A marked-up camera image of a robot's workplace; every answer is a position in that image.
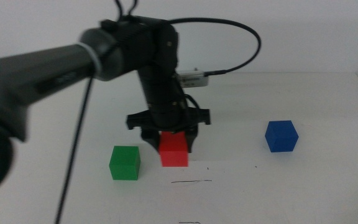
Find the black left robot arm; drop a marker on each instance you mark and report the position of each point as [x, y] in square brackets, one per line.
[26, 74]

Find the red cube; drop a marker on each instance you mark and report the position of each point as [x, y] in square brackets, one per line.
[173, 151]

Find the green cube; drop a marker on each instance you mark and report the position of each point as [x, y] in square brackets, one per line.
[124, 164]

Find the blue cube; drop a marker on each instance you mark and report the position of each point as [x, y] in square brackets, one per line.
[281, 137]

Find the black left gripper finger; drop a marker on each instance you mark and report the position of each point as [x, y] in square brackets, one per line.
[192, 137]
[151, 138]

